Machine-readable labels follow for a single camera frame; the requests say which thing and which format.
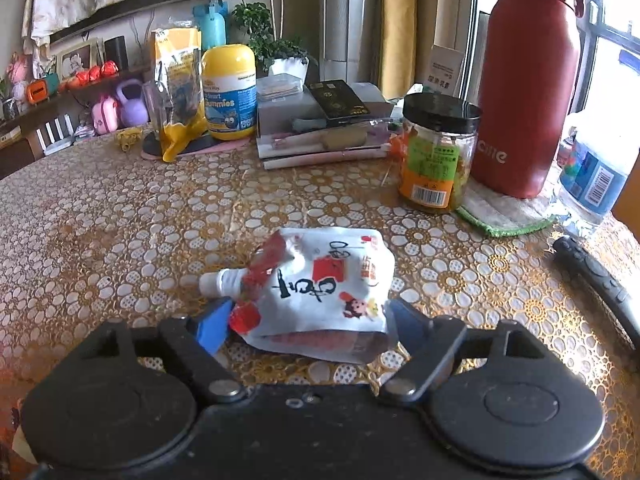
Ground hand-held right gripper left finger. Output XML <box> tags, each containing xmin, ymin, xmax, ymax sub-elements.
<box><xmin>95</xmin><ymin>297</ymin><xmax>248</xmax><ymax>404</ymax></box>

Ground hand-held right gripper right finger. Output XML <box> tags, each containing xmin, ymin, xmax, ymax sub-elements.
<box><xmin>379</xmin><ymin>299</ymin><xmax>547</xmax><ymax>404</ymax></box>

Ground white spouted pouch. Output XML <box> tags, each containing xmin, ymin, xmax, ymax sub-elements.
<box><xmin>199</xmin><ymin>227</ymin><xmax>394</xmax><ymax>364</ymax></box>

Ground green edged cloth coaster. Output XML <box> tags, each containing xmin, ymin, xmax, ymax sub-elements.
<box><xmin>454</xmin><ymin>179</ymin><xmax>559</xmax><ymax>239</ymax></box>

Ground clear jar with black lid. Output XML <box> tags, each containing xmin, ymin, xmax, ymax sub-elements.
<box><xmin>398</xmin><ymin>92</ymin><xmax>482</xmax><ymax>214</ymax></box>

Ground dark round coaster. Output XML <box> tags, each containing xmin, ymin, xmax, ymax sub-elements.
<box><xmin>141</xmin><ymin>131</ymin><xmax>252</xmax><ymax>162</ymax></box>

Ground rolled white paper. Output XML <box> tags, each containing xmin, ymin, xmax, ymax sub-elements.
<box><xmin>262</xmin><ymin>143</ymin><xmax>392</xmax><ymax>171</ymax></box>

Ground black remote stick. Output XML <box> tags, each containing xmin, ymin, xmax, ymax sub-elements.
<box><xmin>552</xmin><ymin>235</ymin><xmax>640</xmax><ymax>352</ymax></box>

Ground small yellow toy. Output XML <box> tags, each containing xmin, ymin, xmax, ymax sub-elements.
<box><xmin>114</xmin><ymin>128</ymin><xmax>144</xmax><ymax>152</ymax></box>

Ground stack of books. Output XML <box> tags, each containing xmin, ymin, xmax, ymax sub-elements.
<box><xmin>255</xmin><ymin>73</ymin><xmax>397</xmax><ymax>162</ymax></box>

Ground clear drinking glass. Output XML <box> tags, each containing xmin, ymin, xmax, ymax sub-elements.
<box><xmin>142</xmin><ymin>82</ymin><xmax>167</xmax><ymax>144</ymax></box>

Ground yellow lidded gummies bottle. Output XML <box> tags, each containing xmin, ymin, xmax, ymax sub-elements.
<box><xmin>201</xmin><ymin>43</ymin><xmax>259</xmax><ymax>142</ymax></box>

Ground purple kettlebell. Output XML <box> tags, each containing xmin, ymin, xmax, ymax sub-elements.
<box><xmin>115</xmin><ymin>79</ymin><xmax>150</xmax><ymax>127</ymax></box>

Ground black flat box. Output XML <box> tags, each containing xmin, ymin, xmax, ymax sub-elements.
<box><xmin>304</xmin><ymin>79</ymin><xmax>372</xmax><ymax>129</ymax></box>

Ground pink toy backpack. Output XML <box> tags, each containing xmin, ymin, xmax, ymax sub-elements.
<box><xmin>92</xmin><ymin>93</ymin><xmax>121</xmax><ymax>136</ymax></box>

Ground plastic water bottle blue label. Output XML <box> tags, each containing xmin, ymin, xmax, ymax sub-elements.
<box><xmin>554</xmin><ymin>109</ymin><xmax>640</xmax><ymax>227</ymax></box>

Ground yellow foil snack pouch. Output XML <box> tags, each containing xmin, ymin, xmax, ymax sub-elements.
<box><xmin>150</xmin><ymin>27</ymin><xmax>209</xmax><ymax>163</ymax></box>

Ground white printed card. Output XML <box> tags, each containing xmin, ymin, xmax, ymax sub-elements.
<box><xmin>427</xmin><ymin>44</ymin><xmax>464</xmax><ymax>97</ymax></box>

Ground wooden sideboard cabinet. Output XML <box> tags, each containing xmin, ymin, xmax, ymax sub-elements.
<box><xmin>0</xmin><ymin>64</ymin><xmax>153</xmax><ymax>182</ymax></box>

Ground dark red water bottle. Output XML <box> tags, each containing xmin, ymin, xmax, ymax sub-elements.
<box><xmin>469</xmin><ymin>0</ymin><xmax>585</xmax><ymax>200</ymax></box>

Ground red ornaments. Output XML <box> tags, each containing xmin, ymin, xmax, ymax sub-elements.
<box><xmin>59</xmin><ymin>61</ymin><xmax>122</xmax><ymax>92</ymax></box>

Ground small potted green plant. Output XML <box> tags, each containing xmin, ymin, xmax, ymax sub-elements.
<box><xmin>231</xmin><ymin>2</ymin><xmax>319</xmax><ymax>80</ymax></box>

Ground black cylinder speaker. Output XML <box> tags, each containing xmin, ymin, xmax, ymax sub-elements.
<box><xmin>103</xmin><ymin>35</ymin><xmax>130</xmax><ymax>73</ymax></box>

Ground teal plastic bottle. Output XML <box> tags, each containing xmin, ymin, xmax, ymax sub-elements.
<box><xmin>192</xmin><ymin>0</ymin><xmax>229</xmax><ymax>55</ymax></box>

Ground yellow curtain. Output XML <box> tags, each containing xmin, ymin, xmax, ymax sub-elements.
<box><xmin>377</xmin><ymin>0</ymin><xmax>419</xmax><ymax>104</ymax></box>

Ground white standing air conditioner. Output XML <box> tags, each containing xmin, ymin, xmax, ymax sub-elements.
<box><xmin>319</xmin><ymin>0</ymin><xmax>382</xmax><ymax>87</ymax></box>

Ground photo frame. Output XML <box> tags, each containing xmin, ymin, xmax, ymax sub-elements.
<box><xmin>54</xmin><ymin>38</ymin><xmax>102</xmax><ymax>82</ymax></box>

